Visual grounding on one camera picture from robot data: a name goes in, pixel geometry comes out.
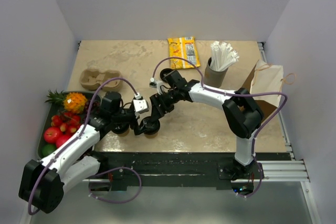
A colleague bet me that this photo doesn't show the cardboard cup carrier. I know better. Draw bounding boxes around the cardboard cup carrier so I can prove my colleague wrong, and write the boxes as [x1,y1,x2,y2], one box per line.
[79,68,123,92]

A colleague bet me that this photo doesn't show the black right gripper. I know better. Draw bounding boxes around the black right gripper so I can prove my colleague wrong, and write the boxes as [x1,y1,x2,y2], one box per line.
[150,88,181,122]

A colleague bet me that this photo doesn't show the purple grapes bunch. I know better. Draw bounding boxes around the purple grapes bunch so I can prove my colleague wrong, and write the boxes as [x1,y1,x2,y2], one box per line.
[83,99,100,114]

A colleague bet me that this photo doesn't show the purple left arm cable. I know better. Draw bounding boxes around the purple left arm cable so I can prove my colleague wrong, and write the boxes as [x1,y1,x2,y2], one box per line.
[27,77,142,216]

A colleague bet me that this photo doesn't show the orange horned melon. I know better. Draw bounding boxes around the orange horned melon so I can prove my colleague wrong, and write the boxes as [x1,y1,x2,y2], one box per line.
[63,92,87,114]

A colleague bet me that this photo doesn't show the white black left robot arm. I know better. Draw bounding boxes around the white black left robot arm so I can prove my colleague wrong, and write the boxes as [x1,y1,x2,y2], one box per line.
[18,92,149,215]

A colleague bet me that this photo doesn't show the red apple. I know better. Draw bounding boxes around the red apple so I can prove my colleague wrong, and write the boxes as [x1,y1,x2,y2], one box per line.
[56,134,71,148]
[44,127,63,144]

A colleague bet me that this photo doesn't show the green lime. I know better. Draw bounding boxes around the green lime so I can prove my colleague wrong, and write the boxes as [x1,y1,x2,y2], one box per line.
[41,144,57,157]

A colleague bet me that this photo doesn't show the black plastic cup lid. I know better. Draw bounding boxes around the black plastic cup lid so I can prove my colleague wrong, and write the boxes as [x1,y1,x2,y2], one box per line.
[111,124,129,134]

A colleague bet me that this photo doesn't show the small pineapple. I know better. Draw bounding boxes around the small pineapple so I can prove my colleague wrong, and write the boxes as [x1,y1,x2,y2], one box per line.
[45,90,67,105]

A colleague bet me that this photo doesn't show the yellow snack bag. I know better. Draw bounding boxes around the yellow snack bag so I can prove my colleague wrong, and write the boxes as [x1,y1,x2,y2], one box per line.
[167,36,201,70]

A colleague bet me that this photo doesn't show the brown paper bag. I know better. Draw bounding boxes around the brown paper bag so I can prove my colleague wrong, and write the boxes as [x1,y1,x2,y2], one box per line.
[242,60,297,119]

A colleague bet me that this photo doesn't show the green fruit tray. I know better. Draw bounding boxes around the green fruit tray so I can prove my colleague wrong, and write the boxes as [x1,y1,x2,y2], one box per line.
[37,91,93,159]

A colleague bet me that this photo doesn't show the aluminium frame rail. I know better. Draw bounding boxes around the aluminium frame rail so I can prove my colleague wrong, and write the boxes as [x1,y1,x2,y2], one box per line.
[230,159,322,224]

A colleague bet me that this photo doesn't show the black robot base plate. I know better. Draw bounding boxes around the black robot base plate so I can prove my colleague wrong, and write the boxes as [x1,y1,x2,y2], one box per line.
[78,151,265,191]

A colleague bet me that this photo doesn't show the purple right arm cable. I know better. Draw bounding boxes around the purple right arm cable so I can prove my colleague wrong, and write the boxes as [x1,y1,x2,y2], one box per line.
[153,56,288,198]

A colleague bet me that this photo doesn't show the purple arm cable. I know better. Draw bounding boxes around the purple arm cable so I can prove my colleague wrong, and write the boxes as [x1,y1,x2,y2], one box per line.
[27,77,142,216]
[153,56,288,198]

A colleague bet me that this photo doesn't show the red strawberries cluster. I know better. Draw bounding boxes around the red strawberries cluster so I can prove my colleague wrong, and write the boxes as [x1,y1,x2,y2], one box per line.
[51,111,81,135]

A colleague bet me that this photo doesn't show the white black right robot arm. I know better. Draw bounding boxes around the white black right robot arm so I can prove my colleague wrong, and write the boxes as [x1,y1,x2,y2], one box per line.
[146,70,264,178]

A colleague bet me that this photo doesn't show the grey straw holder cup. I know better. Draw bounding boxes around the grey straw holder cup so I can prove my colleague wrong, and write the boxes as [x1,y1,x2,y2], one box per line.
[204,58,228,88]

